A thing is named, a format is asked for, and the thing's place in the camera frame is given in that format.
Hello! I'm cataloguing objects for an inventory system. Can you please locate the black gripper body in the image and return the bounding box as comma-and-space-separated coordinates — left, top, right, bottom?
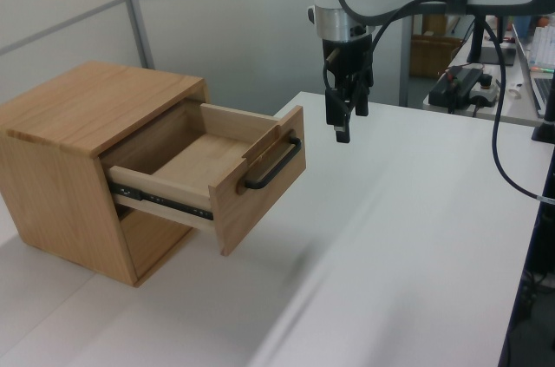
321, 33, 375, 88

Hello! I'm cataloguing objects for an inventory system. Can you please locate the black metal drawer handle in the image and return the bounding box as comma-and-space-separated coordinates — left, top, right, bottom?
243, 135, 303, 191

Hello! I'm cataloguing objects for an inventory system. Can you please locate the wooden drawer with black handle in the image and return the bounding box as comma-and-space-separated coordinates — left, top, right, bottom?
108, 102, 307, 258

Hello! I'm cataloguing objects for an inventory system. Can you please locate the wooden drawer cabinet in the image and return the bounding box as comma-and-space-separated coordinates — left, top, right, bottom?
0, 60, 207, 288

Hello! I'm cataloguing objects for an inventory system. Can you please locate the low brown cardboard box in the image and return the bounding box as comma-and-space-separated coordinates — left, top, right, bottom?
409, 34, 464, 80

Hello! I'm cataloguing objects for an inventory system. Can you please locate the black power supply box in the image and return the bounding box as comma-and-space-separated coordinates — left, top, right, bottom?
428, 66, 487, 109

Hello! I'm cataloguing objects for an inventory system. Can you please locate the tall brown cardboard box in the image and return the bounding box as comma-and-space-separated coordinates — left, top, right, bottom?
422, 15, 448, 36

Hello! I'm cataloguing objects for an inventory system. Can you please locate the grey emergency stop box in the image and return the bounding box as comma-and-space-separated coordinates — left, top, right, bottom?
470, 73, 500, 108

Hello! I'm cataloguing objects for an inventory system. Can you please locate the black monitor stand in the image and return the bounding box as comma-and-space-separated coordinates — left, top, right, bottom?
466, 14, 518, 67

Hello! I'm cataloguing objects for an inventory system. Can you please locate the grey desk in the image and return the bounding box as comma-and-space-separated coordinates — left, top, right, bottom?
422, 41, 548, 128

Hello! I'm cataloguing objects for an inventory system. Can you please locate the silver laptop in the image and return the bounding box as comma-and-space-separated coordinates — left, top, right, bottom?
510, 23, 555, 120

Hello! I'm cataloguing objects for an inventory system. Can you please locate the grey metal partition post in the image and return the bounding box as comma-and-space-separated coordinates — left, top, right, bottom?
113, 0, 156, 69
400, 15, 414, 108

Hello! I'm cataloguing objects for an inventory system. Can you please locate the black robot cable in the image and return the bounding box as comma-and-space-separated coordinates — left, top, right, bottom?
323, 0, 555, 206

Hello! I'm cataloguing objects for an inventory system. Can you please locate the black drawer slide rail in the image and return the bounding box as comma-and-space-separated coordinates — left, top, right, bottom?
108, 179, 215, 222

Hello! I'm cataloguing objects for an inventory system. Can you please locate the black upright post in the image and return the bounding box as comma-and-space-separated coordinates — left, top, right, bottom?
497, 143, 555, 367

